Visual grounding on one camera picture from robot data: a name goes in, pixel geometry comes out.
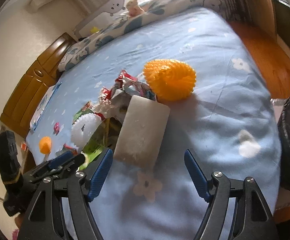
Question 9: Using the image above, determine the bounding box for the white rectangular foam sponge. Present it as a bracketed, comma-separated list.
[114, 95, 170, 170]

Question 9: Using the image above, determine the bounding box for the red snack wrapper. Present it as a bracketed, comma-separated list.
[98, 70, 138, 103]

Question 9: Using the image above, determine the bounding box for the large orange foam fruit net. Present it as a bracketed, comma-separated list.
[143, 59, 197, 101]

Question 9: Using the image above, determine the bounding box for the small orange foam net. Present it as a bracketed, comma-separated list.
[38, 137, 52, 154]

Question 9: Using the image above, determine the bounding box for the small pink candy wrapper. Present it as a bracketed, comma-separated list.
[53, 122, 60, 135]

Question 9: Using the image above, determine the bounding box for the white foam fruit net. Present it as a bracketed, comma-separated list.
[70, 113, 102, 149]

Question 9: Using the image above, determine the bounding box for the wooden headboard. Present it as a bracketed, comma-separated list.
[0, 33, 76, 138]

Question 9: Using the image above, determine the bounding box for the green snack box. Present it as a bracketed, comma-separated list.
[72, 100, 122, 171]

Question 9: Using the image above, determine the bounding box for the light blue floral bedsheet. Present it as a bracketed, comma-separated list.
[26, 7, 281, 239]

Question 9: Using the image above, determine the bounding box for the crumpled colourful wrapper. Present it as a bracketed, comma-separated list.
[110, 81, 157, 101]

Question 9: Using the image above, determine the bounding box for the small yellow toy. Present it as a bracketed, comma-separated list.
[90, 27, 100, 34]

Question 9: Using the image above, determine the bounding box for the small plush teddy bear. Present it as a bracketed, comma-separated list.
[125, 0, 144, 17]

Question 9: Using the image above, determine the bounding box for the floral blue white quilt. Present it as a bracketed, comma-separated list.
[57, 0, 225, 72]

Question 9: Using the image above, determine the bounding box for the grey white crib rail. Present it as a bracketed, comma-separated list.
[74, 0, 125, 39]

